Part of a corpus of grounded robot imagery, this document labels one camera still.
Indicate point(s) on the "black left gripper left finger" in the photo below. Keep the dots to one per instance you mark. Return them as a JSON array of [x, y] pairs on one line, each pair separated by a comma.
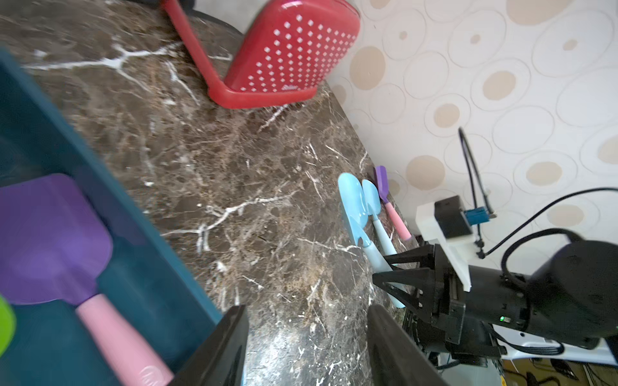
[[220, 359]]

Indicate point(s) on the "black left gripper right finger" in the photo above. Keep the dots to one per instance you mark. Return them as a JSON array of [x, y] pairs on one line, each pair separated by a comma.
[[395, 359]]

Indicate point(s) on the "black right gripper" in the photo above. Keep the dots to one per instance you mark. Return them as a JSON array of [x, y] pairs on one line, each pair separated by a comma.
[[493, 298]]

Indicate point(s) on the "light blue shovel mint handle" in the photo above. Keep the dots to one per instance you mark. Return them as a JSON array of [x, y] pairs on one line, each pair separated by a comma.
[[357, 213]]

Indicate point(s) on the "purple shovel pink handle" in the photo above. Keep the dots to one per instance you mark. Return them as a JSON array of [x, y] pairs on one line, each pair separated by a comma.
[[383, 191], [54, 247]]

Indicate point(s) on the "green shovel orange handle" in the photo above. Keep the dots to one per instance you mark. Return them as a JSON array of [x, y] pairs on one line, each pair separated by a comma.
[[7, 325]]

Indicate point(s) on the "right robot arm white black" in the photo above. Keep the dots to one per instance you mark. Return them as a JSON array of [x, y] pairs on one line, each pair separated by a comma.
[[566, 309]]

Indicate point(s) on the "teal plastic storage box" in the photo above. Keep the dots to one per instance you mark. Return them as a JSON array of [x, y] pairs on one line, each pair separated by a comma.
[[145, 281]]

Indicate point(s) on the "red polka dot toaster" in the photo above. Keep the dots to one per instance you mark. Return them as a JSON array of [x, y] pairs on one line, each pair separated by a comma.
[[289, 50]]

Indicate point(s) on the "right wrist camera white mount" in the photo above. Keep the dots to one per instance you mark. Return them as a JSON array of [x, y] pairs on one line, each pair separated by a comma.
[[446, 222]]

